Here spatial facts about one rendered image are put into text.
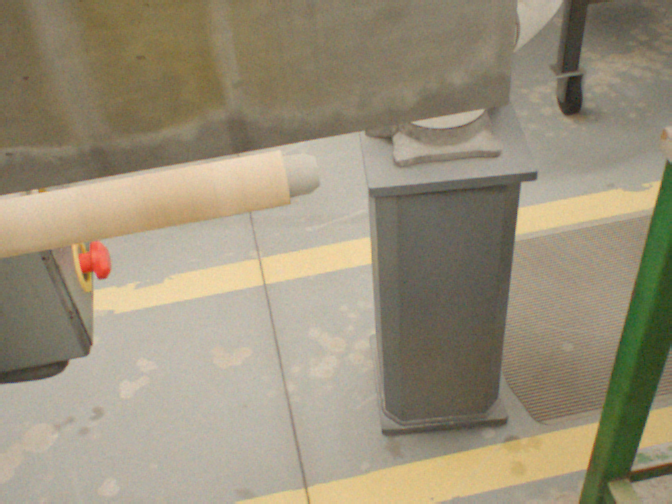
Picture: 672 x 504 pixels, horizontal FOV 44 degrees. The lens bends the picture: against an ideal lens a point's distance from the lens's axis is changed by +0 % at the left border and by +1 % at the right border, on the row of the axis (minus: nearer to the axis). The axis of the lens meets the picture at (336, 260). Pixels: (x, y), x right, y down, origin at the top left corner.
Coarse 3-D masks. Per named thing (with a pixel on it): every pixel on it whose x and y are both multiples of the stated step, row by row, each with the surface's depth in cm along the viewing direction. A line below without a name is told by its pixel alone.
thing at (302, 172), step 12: (288, 156) 49; (300, 156) 48; (312, 156) 49; (288, 168) 48; (300, 168) 48; (312, 168) 48; (288, 180) 48; (300, 180) 48; (312, 180) 48; (300, 192) 49
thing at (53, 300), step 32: (32, 192) 72; (32, 256) 73; (64, 256) 78; (0, 288) 75; (32, 288) 76; (64, 288) 78; (0, 320) 78; (32, 320) 79; (64, 320) 79; (0, 352) 80; (32, 352) 81; (64, 352) 82
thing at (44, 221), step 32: (256, 160) 48; (64, 192) 47; (96, 192) 47; (128, 192) 47; (160, 192) 47; (192, 192) 47; (224, 192) 47; (256, 192) 47; (288, 192) 48; (0, 224) 46; (32, 224) 46; (64, 224) 46; (96, 224) 47; (128, 224) 47; (160, 224) 48; (0, 256) 47
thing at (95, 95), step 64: (0, 0) 23; (64, 0) 24; (128, 0) 24; (192, 0) 24; (256, 0) 25; (320, 0) 25; (384, 0) 26; (448, 0) 26; (512, 0) 26; (0, 64) 24; (64, 64) 25; (128, 64) 25; (192, 64) 26; (256, 64) 26; (320, 64) 27; (384, 64) 27; (448, 64) 28; (0, 128) 26; (64, 128) 26; (128, 128) 27; (192, 128) 27; (256, 128) 28; (320, 128) 28; (0, 192) 27
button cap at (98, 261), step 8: (96, 248) 84; (104, 248) 85; (80, 256) 85; (88, 256) 85; (96, 256) 84; (104, 256) 84; (80, 264) 84; (88, 264) 85; (96, 264) 84; (104, 264) 84; (88, 272) 85; (96, 272) 84; (104, 272) 85
